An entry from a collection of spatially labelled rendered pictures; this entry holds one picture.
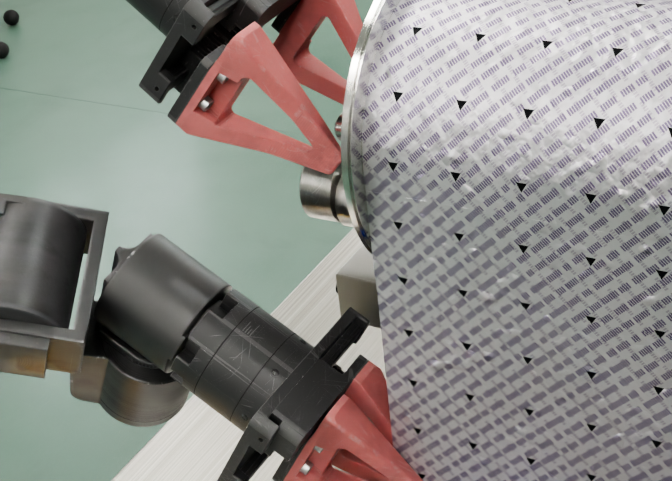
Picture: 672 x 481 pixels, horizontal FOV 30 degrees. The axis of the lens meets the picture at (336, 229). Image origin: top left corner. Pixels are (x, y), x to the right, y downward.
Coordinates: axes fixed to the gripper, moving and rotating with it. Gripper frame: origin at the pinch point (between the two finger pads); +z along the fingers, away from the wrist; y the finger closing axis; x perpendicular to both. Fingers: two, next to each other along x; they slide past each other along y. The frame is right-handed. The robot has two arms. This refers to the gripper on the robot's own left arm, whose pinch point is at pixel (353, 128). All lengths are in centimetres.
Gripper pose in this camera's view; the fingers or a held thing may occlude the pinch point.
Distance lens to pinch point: 63.1
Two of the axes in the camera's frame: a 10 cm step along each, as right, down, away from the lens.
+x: 4.8, -5.6, -6.8
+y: -4.7, 4.9, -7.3
